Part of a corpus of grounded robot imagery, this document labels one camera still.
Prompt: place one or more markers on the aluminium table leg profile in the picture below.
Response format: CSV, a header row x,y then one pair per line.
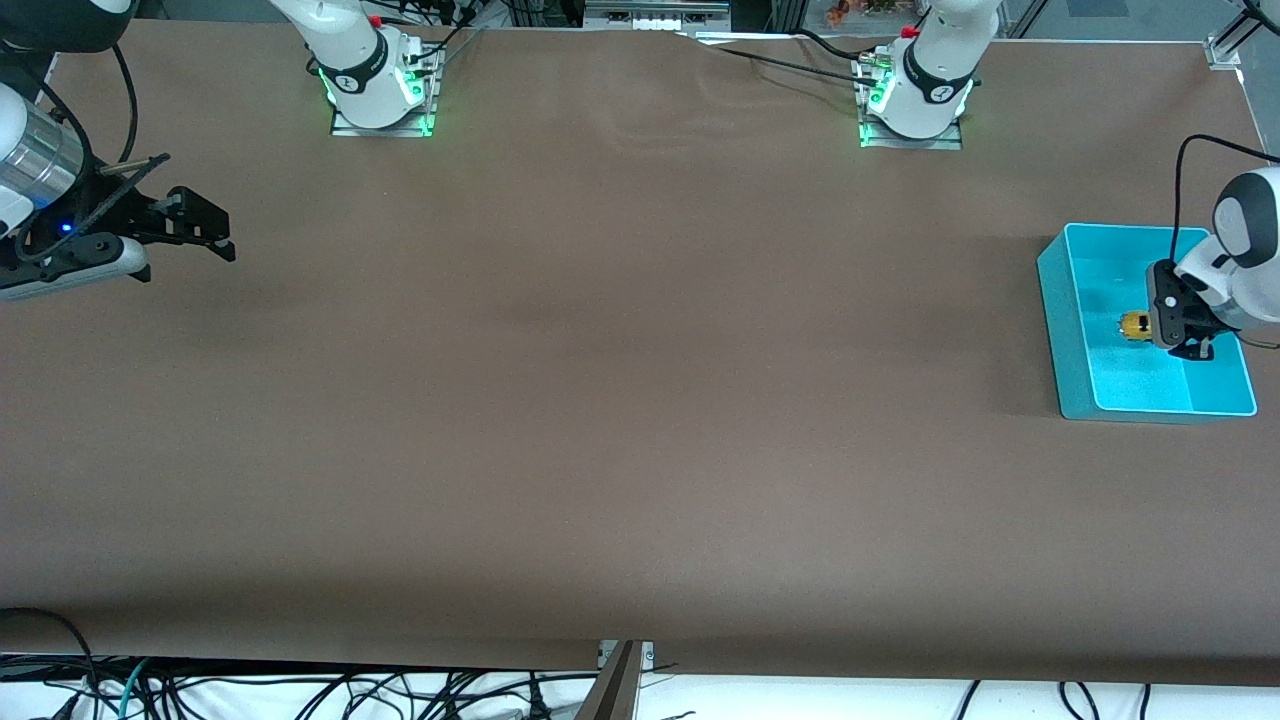
x,y
615,690

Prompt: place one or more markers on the orange background item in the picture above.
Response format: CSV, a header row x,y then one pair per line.
x,y
860,10

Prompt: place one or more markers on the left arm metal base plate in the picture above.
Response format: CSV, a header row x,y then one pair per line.
x,y
910,142

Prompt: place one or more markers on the yellow beetle toy car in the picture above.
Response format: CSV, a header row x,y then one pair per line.
x,y
1135,326

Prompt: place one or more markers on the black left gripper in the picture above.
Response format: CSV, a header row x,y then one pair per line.
x,y
1169,312

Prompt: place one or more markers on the brown table cover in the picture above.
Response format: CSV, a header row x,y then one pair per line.
x,y
640,400

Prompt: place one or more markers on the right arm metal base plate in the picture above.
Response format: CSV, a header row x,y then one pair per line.
x,y
385,126

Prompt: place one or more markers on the thin tan rod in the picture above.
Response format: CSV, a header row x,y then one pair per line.
x,y
130,165

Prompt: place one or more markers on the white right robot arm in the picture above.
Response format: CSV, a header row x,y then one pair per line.
x,y
355,50

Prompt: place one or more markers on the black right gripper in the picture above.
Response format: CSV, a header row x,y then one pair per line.
x,y
128,214

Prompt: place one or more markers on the silver box with white connectors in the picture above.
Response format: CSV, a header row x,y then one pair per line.
x,y
655,12

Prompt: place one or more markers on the cyan plastic bin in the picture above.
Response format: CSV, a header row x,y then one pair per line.
x,y
1100,380

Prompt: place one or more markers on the metal table leg bracket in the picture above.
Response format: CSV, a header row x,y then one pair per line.
x,y
648,655

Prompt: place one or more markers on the aluminium table corner bracket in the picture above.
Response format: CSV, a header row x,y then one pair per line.
x,y
1225,50

